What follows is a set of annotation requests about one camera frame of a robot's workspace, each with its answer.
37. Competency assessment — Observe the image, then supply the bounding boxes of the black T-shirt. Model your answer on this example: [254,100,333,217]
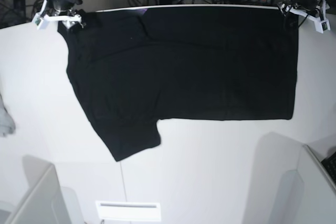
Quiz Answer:
[58,7,299,161]

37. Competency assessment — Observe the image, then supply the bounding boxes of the grey cloth at left edge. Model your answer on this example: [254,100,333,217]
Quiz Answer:
[0,97,16,137]

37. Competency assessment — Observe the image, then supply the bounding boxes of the black keyboard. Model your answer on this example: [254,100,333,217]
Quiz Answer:
[321,153,336,182]

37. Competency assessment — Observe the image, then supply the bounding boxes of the white partition panel right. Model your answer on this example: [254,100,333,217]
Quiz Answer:
[294,145,335,223]

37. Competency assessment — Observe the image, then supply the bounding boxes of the white partition panel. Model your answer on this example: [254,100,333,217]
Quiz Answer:
[294,145,335,223]
[5,164,72,224]

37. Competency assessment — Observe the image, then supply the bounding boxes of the white partition panel left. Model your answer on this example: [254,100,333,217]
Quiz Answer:
[5,164,72,224]

